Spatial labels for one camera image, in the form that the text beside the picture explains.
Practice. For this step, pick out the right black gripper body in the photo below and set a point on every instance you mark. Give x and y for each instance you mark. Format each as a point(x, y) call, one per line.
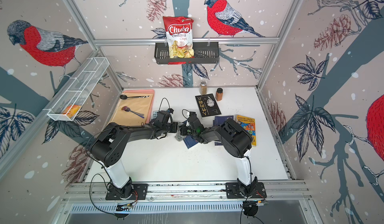
point(187, 131)

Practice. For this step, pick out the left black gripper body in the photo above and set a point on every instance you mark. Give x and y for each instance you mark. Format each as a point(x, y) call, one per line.
point(170, 128)

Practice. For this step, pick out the grey treehouse paperback book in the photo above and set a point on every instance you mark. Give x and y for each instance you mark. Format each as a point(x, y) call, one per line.
point(155, 114)

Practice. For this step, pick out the navy thread-bound book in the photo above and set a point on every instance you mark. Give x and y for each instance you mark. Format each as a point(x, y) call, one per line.
point(189, 142)

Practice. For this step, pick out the grey striped cleaning cloth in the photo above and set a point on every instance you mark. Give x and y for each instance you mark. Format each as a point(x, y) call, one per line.
point(179, 136)

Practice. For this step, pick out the black Chinese paperback book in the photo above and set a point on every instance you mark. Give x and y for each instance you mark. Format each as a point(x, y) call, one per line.
point(207, 105)

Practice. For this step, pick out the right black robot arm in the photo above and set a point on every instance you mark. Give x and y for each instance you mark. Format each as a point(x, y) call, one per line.
point(235, 140)

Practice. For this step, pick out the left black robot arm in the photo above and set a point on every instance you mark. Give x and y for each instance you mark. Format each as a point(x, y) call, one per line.
point(109, 147)

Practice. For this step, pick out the yellow treehouse paperback book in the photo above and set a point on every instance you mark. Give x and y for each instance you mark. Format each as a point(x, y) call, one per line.
point(249, 125)

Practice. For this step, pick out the glass jar orange spice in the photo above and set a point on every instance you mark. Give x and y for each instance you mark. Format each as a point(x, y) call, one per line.
point(219, 94)

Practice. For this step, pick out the purple spoon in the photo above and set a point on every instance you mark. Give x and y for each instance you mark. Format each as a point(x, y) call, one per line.
point(127, 109)

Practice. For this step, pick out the glass jar brown spice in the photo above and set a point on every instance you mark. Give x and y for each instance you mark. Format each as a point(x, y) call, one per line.
point(203, 88)

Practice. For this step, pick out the black spoon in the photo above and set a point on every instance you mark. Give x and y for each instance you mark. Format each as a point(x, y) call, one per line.
point(124, 97)

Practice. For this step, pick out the orange packet in shelf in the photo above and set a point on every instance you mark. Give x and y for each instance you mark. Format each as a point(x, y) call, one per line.
point(71, 110)

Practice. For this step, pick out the red cassava chips bag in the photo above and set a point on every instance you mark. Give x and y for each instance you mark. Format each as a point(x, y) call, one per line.
point(179, 35)

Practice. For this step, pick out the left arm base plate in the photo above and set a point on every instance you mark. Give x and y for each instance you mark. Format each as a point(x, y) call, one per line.
point(129, 192)

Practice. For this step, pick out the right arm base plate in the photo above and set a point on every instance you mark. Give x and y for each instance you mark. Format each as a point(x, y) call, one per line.
point(231, 191)

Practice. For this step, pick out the black wall basket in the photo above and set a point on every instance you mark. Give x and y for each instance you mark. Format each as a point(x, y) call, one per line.
point(204, 53)

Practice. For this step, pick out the white wire wall shelf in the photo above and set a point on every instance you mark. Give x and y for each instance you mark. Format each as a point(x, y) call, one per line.
point(80, 88)

